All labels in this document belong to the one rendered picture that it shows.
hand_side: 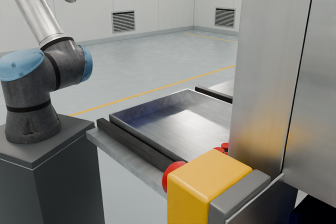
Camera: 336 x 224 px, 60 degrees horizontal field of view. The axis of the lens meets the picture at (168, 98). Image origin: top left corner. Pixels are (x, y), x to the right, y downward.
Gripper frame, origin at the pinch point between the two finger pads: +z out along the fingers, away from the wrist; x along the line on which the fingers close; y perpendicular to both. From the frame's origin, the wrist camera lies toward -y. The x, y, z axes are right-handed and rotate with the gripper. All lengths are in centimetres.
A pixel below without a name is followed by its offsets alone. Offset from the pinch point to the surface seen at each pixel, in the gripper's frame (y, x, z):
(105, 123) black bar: -25.6, -17.5, 5.1
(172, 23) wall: -353, -192, -565
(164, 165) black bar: -27.3, -2.7, 19.8
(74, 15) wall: -154, -287, -436
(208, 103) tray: -44.9, 0.1, -5.3
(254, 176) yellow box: -14.3, 16.3, 32.4
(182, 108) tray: -42.0, -6.3, -4.7
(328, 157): -14.8, 22.8, 32.4
